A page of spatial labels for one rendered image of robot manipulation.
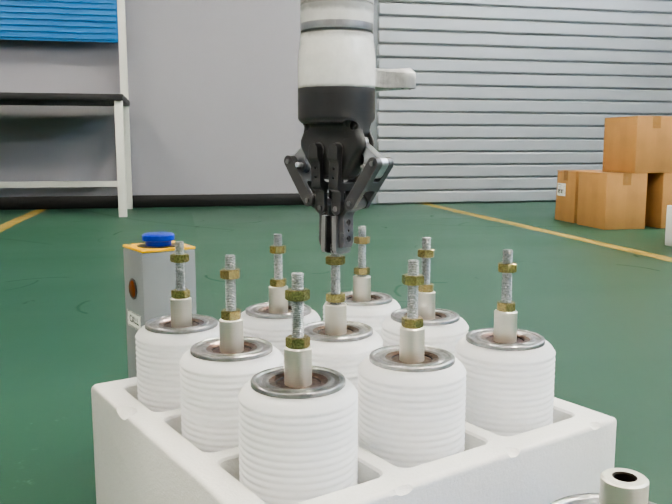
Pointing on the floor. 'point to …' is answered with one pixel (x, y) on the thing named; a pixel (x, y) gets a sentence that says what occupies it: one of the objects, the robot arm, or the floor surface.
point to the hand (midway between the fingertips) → (336, 233)
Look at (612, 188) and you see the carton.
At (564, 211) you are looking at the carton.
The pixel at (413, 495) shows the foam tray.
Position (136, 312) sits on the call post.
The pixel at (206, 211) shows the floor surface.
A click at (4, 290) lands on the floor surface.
